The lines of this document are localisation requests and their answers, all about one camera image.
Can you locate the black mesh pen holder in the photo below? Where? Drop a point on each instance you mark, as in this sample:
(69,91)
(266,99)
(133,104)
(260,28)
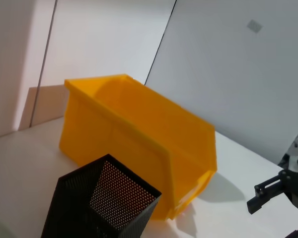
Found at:
(72,198)

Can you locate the yellow plastic bin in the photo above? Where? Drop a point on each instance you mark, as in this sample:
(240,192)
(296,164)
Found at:
(139,138)

